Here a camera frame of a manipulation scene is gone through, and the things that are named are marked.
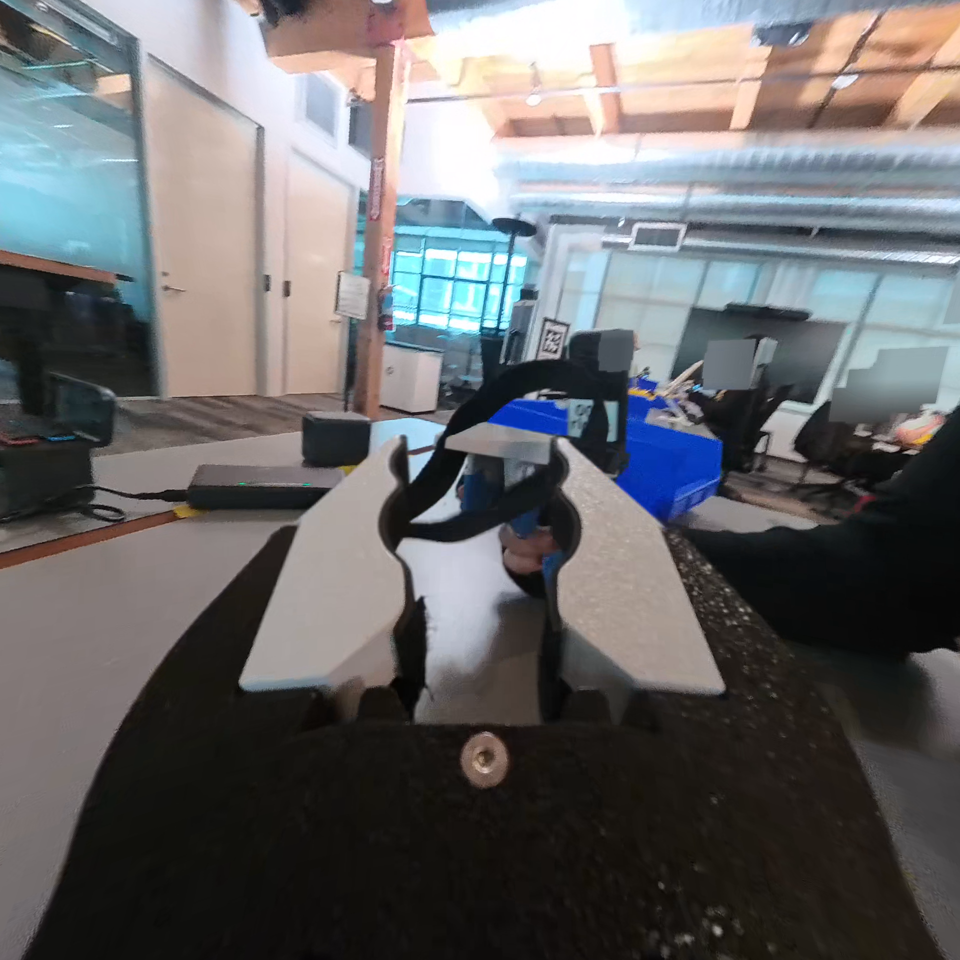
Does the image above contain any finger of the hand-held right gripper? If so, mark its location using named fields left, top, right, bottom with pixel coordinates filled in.
left=444, top=423, right=561, bottom=468

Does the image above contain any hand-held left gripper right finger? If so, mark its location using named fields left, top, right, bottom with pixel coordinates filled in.
left=541, top=437, right=727, bottom=719

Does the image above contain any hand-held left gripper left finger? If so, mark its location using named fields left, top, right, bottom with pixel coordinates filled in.
left=238, top=437, right=429, bottom=710

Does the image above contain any black fabric strap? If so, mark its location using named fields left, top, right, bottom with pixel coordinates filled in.
left=397, top=360, right=627, bottom=545

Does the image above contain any person's right forearm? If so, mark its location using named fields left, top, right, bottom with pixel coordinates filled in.
left=671, top=405, right=960, bottom=661

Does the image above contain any person's right hand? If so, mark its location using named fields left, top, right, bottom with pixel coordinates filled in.
left=501, top=521, right=565, bottom=599

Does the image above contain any large blue bin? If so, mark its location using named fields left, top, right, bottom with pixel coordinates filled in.
left=480, top=396, right=725, bottom=524

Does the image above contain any dark grey power bank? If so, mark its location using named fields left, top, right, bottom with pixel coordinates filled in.
left=186, top=463, right=346, bottom=513

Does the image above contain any small black box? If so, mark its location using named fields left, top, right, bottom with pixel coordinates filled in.
left=301, top=410, right=373, bottom=468

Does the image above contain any white paper sign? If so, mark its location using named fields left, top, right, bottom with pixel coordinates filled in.
left=335, top=270, right=372, bottom=320

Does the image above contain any black floor lamp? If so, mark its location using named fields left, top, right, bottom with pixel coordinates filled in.
left=491, top=215, right=538, bottom=333

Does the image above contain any black tv monitor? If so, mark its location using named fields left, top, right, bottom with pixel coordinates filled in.
left=671, top=303, right=850, bottom=404

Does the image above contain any beige door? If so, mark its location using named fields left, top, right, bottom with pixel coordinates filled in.
left=146, top=56, right=265, bottom=399
left=283, top=150, right=357, bottom=396

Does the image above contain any black usb hub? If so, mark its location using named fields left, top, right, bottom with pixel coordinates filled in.
left=0, top=371, right=119, bottom=520

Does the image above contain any wooden table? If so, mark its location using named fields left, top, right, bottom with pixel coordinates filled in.
left=0, top=249, right=136, bottom=417

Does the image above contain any wooden post with red labels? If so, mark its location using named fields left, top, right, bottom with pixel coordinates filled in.
left=352, top=0, right=436, bottom=417

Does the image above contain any black charging cable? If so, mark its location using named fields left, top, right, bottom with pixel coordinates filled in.
left=71, top=483, right=190, bottom=524

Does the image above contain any white wall vent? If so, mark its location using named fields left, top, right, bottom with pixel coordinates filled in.
left=628, top=222, right=688, bottom=253

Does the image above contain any silver ventilation duct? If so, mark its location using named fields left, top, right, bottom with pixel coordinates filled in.
left=495, top=131, right=960, bottom=190
left=510, top=191, right=960, bottom=235

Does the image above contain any grey wall vent grille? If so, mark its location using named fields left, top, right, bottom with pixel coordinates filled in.
left=300, top=71, right=340, bottom=141

